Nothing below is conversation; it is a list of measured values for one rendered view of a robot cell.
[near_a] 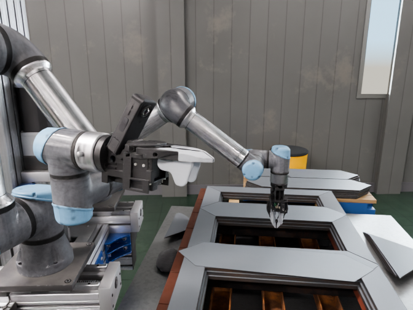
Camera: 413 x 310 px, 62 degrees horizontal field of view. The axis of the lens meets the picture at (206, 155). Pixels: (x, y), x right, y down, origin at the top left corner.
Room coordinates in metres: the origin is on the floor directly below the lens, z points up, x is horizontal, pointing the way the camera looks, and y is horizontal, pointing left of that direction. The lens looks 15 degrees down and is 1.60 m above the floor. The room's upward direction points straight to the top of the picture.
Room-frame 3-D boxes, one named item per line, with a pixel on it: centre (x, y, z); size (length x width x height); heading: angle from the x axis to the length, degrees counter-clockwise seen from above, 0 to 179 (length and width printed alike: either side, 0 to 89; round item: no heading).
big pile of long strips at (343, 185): (2.18, -0.65, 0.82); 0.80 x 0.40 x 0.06; 83
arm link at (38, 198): (0.88, 0.47, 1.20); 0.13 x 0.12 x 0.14; 157
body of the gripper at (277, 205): (1.35, -0.30, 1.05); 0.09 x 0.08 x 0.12; 173
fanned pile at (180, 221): (1.80, 0.13, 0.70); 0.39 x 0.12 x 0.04; 173
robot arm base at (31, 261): (0.89, 0.47, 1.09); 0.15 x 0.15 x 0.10
